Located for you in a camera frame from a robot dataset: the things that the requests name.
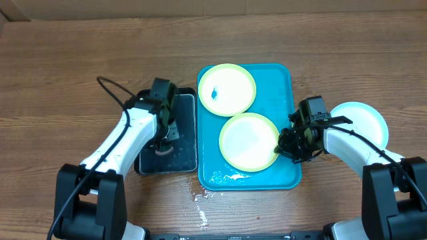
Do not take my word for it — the yellow-green plate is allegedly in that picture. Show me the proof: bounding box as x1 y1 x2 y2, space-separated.
219 113 279 172
197 63 256 117

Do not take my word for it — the light blue plate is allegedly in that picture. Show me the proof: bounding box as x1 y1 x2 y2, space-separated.
331 101 389 149

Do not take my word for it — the green and orange sponge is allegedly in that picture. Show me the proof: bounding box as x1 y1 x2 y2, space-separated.
155 145 173 156

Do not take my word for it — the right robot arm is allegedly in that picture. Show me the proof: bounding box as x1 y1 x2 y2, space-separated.
274 96 426 239

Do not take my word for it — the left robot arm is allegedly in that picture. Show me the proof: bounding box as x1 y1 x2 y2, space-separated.
47 78 178 239

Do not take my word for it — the black water tray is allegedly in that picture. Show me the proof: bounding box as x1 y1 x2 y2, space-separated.
134 87 198 175

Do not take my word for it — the teal plastic tray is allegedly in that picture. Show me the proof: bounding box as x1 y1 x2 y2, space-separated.
197 63 302 191

